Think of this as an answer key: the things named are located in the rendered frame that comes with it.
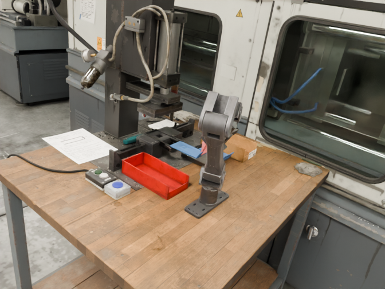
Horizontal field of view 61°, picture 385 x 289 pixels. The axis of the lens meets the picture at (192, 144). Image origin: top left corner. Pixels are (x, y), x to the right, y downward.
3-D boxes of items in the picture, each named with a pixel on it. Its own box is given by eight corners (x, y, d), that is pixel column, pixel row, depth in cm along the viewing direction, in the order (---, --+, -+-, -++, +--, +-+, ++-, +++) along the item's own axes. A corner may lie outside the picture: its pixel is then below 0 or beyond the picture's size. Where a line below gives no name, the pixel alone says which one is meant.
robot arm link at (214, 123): (207, 168, 122) (208, 106, 96) (224, 173, 120) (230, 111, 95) (202, 182, 118) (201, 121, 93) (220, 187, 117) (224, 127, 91)
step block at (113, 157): (113, 171, 131) (113, 152, 127) (108, 168, 133) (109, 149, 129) (125, 167, 136) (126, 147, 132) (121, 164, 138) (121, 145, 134)
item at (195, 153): (199, 160, 132) (200, 153, 131) (169, 145, 139) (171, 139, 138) (208, 155, 137) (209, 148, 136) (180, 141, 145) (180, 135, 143)
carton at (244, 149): (242, 164, 153) (245, 149, 150) (199, 145, 166) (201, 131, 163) (255, 156, 163) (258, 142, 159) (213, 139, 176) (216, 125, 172)
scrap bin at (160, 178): (167, 200, 119) (168, 186, 116) (121, 172, 131) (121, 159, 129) (187, 188, 127) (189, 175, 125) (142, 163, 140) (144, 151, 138)
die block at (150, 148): (151, 161, 143) (152, 146, 140) (135, 153, 148) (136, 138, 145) (180, 148, 158) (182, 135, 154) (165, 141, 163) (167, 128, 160)
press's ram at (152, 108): (155, 125, 134) (161, 52, 122) (113, 106, 148) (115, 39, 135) (183, 116, 148) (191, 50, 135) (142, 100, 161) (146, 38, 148)
